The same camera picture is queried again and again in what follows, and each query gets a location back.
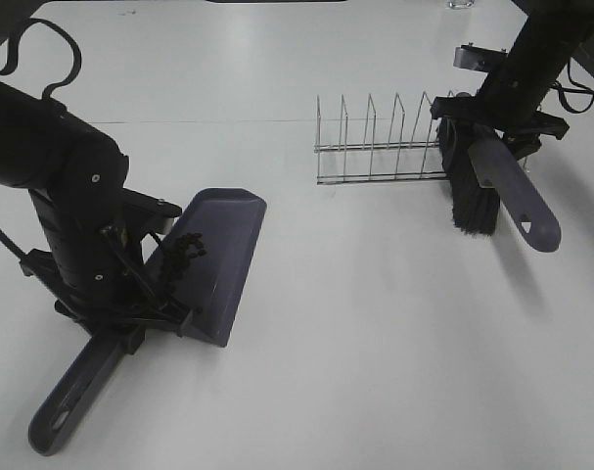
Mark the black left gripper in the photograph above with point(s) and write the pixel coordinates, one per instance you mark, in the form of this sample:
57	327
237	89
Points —
95	264

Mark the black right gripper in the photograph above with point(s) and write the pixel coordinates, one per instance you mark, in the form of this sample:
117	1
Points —
509	96

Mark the purple hand brush black bristles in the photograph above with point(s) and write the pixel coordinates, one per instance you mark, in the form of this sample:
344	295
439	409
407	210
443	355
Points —
484	177

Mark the pile of coffee beans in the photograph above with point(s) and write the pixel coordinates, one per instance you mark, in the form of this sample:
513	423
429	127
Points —
175	260

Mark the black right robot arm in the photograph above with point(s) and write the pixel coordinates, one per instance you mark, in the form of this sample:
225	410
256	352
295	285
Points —
577	15

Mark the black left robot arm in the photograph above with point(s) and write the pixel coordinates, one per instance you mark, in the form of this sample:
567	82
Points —
74	174

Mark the clear glass cup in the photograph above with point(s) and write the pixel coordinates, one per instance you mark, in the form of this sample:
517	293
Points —
460	4

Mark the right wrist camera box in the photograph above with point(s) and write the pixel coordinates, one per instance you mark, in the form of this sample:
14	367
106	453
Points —
472	58

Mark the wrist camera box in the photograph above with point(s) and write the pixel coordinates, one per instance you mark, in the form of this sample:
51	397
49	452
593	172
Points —
163	225
472	58

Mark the chrome wire dish rack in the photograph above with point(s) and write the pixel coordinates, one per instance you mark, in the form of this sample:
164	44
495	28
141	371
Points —
401	146

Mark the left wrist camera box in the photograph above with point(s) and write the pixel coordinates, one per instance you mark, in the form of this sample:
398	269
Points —
163	225

